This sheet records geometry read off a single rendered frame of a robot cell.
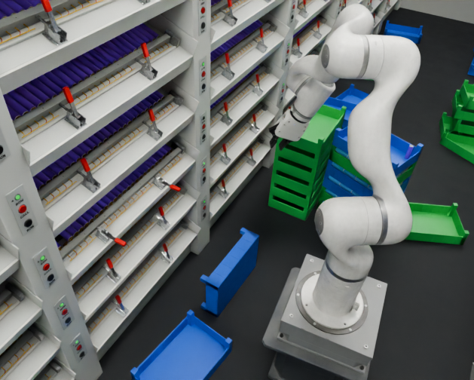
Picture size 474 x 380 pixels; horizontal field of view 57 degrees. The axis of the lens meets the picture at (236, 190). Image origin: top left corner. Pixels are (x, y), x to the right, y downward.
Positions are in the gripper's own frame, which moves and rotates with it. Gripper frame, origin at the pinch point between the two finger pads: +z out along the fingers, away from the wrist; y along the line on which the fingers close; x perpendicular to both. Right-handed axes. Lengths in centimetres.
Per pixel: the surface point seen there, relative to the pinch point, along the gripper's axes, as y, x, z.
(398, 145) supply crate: 57, 10, -8
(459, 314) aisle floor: 85, -52, 15
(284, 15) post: -1, 54, -21
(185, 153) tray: -32.8, -6.3, 11.0
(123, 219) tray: -52, -37, 14
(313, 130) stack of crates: 27.1, 24.1, 8.1
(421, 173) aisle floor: 109, 32, 20
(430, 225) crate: 96, -5, 19
